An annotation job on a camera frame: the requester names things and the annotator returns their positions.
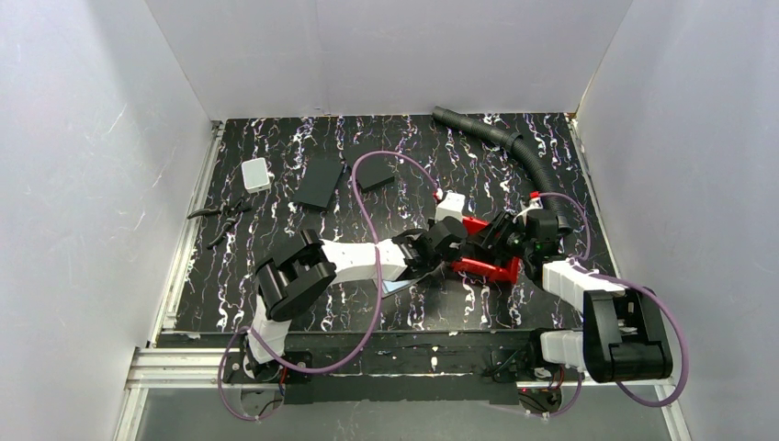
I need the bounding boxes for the grey leather card holder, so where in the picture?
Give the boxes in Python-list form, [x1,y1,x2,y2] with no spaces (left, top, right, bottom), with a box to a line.
[377,272,435,299]

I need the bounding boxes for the red plastic bin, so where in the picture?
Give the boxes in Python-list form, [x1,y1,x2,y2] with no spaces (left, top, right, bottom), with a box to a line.
[449,216,521,285]

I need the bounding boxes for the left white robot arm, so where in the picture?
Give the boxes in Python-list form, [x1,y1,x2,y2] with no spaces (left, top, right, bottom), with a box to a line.
[243,191,468,379]

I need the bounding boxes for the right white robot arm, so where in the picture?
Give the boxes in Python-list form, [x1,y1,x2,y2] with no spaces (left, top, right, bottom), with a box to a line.
[464,203,673,383]

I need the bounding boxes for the black flat box right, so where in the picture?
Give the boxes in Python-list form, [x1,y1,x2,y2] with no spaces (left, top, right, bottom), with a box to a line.
[356,155,394,192]

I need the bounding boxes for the black flat box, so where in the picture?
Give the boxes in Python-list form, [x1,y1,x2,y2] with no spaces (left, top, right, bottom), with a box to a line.
[292,157,344,211]
[356,155,394,192]

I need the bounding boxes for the black flat box left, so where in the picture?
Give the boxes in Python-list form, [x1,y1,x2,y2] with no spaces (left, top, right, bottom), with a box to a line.
[292,157,344,211]

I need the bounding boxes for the white square box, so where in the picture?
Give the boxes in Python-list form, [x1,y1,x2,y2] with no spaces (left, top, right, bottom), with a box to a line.
[241,157,271,194]

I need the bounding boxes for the black pliers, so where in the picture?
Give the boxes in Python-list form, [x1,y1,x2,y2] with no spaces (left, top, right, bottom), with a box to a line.
[186,198,253,250]

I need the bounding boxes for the black corrugated hose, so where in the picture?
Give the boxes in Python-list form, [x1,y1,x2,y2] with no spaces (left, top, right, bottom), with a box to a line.
[432,106,564,211]

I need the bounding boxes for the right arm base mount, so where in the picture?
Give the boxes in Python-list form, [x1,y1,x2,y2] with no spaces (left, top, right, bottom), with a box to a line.
[481,349,584,421]

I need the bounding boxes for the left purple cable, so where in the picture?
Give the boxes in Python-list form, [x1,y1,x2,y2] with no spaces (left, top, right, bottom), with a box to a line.
[217,151,439,423]

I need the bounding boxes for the purple cable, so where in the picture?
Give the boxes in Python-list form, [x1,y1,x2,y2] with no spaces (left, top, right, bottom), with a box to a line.
[217,151,439,423]
[535,192,691,418]

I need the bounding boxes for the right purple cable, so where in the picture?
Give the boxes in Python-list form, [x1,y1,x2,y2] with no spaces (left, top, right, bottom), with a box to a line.
[535,192,691,418]

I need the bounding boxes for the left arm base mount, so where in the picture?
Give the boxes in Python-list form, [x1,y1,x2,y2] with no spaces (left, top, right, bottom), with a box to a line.
[221,349,314,386]

